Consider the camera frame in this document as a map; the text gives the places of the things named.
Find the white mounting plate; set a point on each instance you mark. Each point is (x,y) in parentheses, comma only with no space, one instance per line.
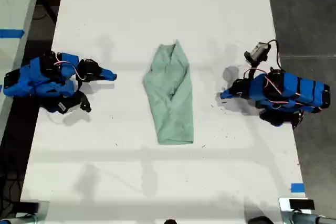
(284,204)

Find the black camera box white label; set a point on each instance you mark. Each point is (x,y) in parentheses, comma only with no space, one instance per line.
(85,103)

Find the grey metal clamp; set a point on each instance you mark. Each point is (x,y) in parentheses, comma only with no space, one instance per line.
(307,218)
(15,220)

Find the black rounded object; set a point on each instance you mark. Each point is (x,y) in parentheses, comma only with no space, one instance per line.
(261,220)

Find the clear plastic plate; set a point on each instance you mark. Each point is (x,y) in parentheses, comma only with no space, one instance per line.
(43,209)

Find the black round object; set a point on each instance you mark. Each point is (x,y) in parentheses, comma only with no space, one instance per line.
(170,221)

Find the black and grey camera box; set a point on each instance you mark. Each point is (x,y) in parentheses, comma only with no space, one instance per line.
(258,51)

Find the short black camera stalk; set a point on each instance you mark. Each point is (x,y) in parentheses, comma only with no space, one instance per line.
(253,68)
(78,86)

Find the white side table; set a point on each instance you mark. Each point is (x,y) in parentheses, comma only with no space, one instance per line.
(15,3)

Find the pale green t-shirt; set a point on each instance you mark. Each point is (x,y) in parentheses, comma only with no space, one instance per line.
(170,90)

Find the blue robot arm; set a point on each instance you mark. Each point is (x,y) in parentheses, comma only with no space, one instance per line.
(36,77)
(291,90)

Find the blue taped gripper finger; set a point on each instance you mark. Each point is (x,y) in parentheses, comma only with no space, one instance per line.
(107,78)
(229,91)
(229,96)
(109,72)

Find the long blue tape strip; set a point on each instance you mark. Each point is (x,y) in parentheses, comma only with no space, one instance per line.
(11,33)

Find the small black box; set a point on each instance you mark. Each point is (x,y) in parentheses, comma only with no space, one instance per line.
(26,207)
(301,204)

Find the small blue tape patch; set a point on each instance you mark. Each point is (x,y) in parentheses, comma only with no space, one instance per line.
(297,187)

